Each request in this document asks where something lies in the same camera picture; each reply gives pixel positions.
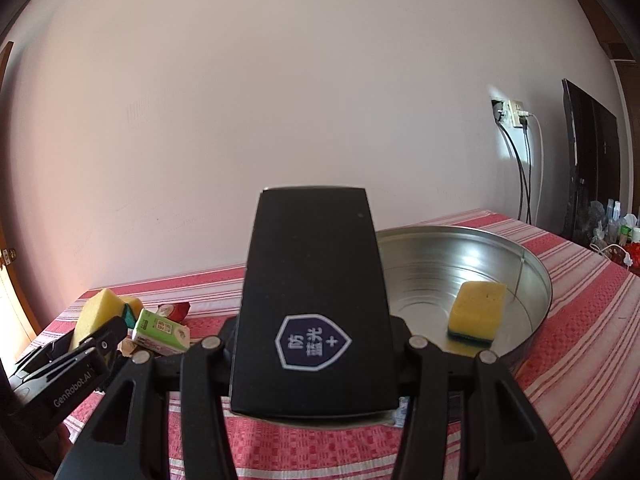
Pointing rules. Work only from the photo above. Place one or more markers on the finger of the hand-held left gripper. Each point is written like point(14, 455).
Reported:
point(107, 340)
point(42, 357)

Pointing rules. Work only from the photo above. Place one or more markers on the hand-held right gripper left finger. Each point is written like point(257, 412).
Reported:
point(215, 362)

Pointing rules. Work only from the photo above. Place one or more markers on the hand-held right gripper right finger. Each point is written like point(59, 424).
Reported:
point(425, 365)

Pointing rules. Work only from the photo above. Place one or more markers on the floral snack packet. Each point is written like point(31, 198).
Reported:
point(129, 347)

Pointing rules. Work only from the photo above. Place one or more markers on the yellow green sponge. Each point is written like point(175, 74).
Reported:
point(477, 310)
point(95, 312)
point(133, 304)

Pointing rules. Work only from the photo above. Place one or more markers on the green white carton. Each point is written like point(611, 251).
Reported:
point(160, 336)

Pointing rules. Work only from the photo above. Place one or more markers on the red snack packet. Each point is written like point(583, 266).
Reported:
point(178, 311)

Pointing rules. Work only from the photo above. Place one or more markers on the metal basin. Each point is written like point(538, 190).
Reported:
point(450, 260)

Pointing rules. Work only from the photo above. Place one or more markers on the black glasses case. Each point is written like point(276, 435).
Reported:
point(310, 260)

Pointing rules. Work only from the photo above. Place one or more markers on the grey blue packet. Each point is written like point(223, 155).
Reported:
point(403, 411)

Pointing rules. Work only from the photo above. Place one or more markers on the metal door hinge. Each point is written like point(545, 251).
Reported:
point(7, 256)

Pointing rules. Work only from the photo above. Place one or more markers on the red striped tablecloth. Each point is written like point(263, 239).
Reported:
point(575, 360)

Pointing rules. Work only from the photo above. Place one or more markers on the clear plastic bag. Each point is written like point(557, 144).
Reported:
point(597, 220)

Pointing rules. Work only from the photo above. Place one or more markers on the red bag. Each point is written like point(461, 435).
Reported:
point(635, 256)

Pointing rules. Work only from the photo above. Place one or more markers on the clear spray bottle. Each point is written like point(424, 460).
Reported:
point(614, 217)

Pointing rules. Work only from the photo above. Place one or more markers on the white bottle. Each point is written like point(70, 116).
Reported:
point(636, 236)

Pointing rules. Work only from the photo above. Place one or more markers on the black flat monitor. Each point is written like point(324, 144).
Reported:
point(590, 160)

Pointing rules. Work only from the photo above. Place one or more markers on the wooden cabinet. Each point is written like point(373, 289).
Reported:
point(625, 90)

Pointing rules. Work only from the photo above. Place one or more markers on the white wall socket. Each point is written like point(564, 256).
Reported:
point(512, 112)

